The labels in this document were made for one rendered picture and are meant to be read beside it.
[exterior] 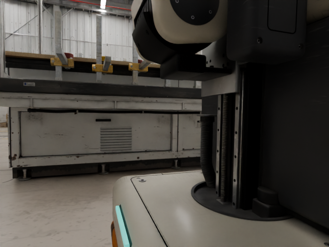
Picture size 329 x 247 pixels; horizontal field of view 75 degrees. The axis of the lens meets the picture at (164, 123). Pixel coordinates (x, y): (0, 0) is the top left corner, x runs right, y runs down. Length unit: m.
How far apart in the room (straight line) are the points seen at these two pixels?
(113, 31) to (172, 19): 8.85
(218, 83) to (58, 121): 1.44
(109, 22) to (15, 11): 3.11
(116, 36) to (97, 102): 7.76
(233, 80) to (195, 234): 0.33
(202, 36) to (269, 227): 0.40
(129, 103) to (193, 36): 1.20
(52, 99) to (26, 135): 0.40
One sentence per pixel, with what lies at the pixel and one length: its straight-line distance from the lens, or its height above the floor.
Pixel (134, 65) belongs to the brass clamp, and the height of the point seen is 0.84.
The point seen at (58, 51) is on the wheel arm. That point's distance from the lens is 1.31.
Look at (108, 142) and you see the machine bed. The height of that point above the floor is 0.26.
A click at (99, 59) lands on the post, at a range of 1.59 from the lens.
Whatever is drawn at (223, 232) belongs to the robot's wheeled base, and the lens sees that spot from 0.48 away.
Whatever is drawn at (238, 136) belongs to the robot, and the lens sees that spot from 0.56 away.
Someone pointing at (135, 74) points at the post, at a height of 0.78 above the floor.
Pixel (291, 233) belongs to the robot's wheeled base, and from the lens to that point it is 0.52.
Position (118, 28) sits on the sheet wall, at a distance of 9.35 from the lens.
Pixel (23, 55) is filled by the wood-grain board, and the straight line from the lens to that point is 1.81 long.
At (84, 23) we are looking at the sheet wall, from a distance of 9.29.
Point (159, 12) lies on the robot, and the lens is 0.43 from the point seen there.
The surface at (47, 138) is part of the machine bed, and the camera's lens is 1.84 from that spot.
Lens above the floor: 0.51
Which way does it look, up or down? 3 degrees down
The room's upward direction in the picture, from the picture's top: 1 degrees clockwise
